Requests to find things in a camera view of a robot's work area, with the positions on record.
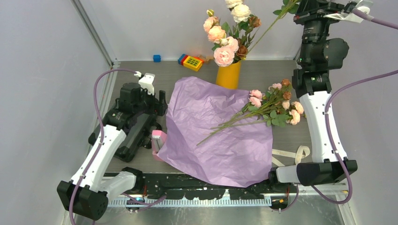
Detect yellow vase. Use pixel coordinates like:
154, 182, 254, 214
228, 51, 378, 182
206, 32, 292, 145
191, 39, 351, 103
215, 61, 241, 90

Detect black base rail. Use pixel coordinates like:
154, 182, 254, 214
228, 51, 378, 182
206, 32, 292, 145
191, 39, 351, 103
125, 173, 297, 200

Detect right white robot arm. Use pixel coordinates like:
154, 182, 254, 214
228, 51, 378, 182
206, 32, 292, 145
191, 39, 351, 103
268, 0, 358, 192

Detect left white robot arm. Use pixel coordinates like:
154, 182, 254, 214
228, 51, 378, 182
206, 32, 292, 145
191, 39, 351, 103
57, 82, 168, 221

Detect peach roses in vase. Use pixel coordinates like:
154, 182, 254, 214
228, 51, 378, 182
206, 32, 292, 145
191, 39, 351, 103
203, 0, 241, 67

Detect yellow toy block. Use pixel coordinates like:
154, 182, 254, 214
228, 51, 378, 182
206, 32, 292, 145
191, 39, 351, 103
177, 54, 204, 72

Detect blue cube block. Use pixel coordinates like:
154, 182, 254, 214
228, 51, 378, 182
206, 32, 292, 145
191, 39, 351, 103
153, 54, 161, 63

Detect beige ribbon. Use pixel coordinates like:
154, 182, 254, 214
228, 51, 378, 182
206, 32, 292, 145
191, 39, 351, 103
272, 145, 311, 167

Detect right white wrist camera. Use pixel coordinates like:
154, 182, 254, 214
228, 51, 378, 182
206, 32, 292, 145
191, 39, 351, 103
323, 0, 374, 23

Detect purple wrapping paper sheet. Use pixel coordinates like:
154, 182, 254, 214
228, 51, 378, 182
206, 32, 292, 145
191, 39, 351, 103
158, 77, 273, 188

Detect pink flower bouquet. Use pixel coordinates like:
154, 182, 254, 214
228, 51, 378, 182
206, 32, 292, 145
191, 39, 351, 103
198, 79, 305, 145

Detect pink toy toaster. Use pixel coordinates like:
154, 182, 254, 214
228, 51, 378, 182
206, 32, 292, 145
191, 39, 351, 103
151, 130, 167, 162

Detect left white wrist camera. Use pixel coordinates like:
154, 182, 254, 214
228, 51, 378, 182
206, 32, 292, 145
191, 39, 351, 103
134, 71, 155, 95

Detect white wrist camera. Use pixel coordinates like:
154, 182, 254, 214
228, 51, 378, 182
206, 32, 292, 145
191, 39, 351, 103
134, 71, 155, 95
323, 0, 374, 23

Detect black hard case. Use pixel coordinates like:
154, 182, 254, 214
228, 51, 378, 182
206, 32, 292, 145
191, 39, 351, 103
94, 102, 162, 162

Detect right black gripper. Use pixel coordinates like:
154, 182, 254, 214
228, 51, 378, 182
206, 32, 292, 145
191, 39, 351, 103
292, 0, 344, 65

